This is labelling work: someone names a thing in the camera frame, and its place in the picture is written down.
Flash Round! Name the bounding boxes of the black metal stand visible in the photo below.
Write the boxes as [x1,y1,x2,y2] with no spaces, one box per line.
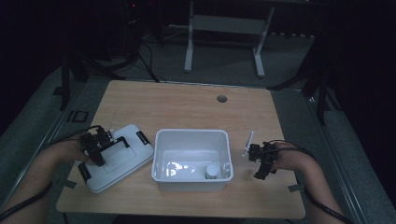
[51,51,126,112]
[266,31,343,127]

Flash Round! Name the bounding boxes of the black floor cable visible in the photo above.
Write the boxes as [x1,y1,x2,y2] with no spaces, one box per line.
[135,39,167,84]

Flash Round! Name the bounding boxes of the hand-held gripper cable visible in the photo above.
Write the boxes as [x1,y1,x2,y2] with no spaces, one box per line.
[0,124,104,220]
[268,139,355,224]

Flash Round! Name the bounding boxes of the grey metal floor rail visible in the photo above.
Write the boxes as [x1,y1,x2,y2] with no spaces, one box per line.
[306,94,370,224]
[0,92,82,216]

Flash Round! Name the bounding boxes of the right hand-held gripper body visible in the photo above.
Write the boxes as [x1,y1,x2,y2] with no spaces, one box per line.
[242,131,278,164]

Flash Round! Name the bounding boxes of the right hand-held gripper cable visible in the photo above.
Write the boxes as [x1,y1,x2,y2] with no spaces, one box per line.
[268,139,355,224]

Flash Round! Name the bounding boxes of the left hand-held gripper cable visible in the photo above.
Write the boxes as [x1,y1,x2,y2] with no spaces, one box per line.
[0,124,104,220]

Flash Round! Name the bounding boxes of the white plastic storage box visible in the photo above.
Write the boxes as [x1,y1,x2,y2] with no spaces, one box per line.
[150,128,234,193]

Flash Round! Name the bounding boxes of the person's right hand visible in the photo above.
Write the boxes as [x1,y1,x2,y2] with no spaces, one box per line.
[269,140,311,175]

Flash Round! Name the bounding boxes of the person's left hand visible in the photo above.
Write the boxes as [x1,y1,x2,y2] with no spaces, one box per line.
[54,138,95,166]

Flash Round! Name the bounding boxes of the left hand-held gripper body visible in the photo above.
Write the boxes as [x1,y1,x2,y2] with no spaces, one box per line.
[79,125,116,158]

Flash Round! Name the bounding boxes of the small white bottle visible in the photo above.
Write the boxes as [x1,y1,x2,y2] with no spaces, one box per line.
[204,163,220,181]

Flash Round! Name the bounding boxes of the white metal desk frame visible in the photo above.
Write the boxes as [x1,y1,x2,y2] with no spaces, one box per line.
[183,0,276,79]

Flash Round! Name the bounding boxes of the white box lid black handle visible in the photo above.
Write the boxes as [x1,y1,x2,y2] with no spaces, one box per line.
[77,123,155,195]

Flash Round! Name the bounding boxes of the dark equipment rack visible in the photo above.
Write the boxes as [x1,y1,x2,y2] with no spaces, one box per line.
[122,0,145,61]

